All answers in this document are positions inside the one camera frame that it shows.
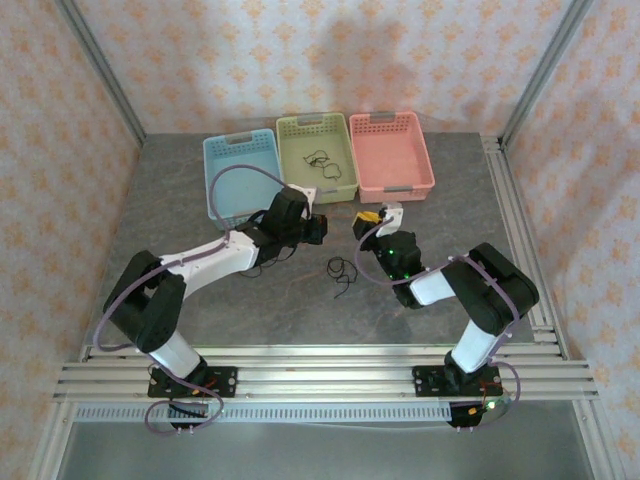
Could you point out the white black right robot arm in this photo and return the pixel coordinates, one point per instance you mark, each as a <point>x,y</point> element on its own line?
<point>500,295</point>

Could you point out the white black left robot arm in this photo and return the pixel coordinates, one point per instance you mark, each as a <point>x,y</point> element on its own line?
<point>210,260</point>

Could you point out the pale green perforated plastic basket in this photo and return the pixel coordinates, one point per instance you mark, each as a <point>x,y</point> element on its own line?
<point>295,175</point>

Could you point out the pink perforated plastic basket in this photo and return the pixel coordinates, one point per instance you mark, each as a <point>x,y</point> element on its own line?
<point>390,160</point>

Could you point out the blue perforated plastic basket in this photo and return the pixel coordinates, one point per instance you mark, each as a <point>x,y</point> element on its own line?
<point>235,165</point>

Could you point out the aluminium side rail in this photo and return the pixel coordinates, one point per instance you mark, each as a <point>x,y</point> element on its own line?
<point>520,235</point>

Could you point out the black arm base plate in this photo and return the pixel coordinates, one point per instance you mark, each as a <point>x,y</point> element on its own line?
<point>425,380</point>
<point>222,380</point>

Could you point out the aluminium rail frame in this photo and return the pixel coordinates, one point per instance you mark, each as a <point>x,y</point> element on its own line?
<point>325,372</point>

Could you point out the aluminium frame post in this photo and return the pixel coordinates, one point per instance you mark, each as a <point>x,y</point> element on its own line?
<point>547,70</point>
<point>100,70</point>

